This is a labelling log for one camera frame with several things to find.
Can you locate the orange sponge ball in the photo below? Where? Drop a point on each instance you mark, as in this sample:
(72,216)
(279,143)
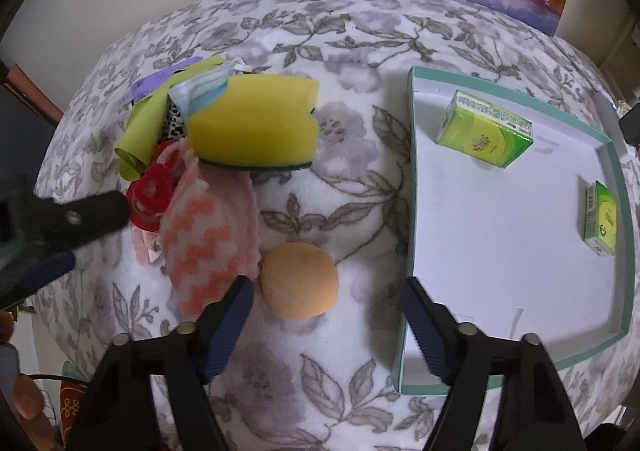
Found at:
(300,281)

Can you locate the black cabinet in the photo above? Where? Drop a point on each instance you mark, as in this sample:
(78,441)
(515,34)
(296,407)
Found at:
(22,136)

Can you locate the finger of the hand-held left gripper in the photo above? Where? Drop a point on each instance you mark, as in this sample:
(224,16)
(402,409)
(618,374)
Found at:
(45,268)
(90,216)

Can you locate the yellow sponge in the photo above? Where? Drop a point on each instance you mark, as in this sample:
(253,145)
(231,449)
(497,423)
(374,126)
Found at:
(255,126)

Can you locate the dark grey object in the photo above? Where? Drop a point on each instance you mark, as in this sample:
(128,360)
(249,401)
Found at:
(631,123)

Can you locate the red patterned cloth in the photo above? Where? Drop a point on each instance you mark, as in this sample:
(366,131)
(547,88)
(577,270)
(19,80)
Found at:
(72,411)

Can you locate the pink and white checked cloth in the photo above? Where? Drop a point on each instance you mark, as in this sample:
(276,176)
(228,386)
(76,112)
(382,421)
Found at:
(210,236)

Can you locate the green cloth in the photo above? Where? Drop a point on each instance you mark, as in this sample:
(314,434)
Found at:
(142,131)

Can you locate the blue face mask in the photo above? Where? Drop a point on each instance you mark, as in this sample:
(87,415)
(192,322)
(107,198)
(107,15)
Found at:
(200,91)

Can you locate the black and white scrunchie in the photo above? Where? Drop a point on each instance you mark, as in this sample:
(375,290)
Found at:
(175,123)

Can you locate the white box with teal rim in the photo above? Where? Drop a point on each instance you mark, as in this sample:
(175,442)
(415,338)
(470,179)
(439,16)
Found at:
(490,241)

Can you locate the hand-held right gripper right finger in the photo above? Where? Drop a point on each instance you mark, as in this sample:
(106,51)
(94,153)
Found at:
(425,326)

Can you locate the reddish-brown board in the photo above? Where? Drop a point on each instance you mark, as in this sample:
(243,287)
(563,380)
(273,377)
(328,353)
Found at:
(37,93)

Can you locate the pink floral cloth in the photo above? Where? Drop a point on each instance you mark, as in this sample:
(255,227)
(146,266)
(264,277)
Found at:
(147,246)

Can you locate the white plastic bar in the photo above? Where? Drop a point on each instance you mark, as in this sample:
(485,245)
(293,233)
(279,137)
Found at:
(612,126)

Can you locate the green tissue pack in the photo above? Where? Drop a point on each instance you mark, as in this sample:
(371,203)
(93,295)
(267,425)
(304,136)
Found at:
(485,136)
(602,218)

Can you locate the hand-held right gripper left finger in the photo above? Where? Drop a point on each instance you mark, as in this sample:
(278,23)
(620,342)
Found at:
(227,326)

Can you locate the purple cloth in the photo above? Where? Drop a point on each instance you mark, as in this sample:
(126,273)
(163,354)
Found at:
(147,83)

